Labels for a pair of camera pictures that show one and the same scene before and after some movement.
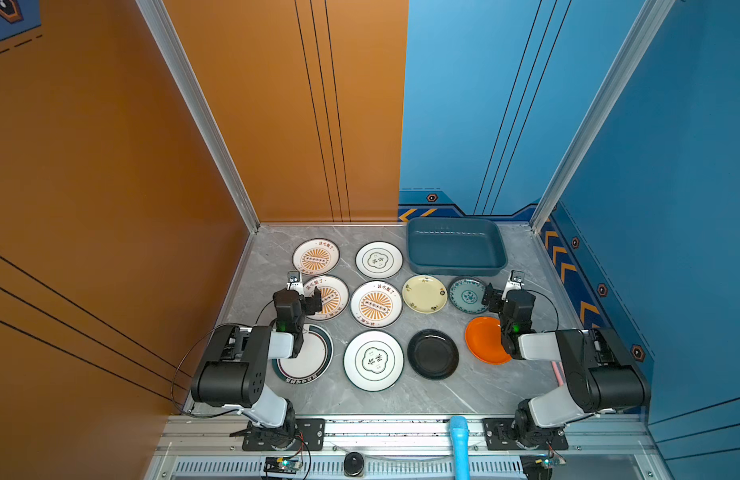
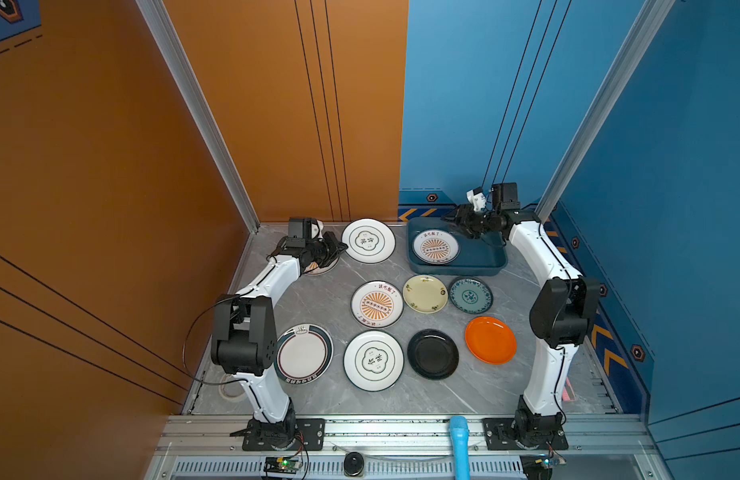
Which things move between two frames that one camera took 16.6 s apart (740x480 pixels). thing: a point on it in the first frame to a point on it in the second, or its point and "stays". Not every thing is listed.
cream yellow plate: [424, 294] stays
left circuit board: [281, 465] stays
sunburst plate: [334, 294] to [435, 246]
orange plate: [485, 340] stays
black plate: [433, 354] stays
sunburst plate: [376, 304] stays
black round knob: [354, 464] stays
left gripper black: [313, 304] to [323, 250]
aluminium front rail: [269, 447] stays
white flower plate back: [379, 260] to [369, 241]
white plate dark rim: [312, 362] stays
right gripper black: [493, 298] to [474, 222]
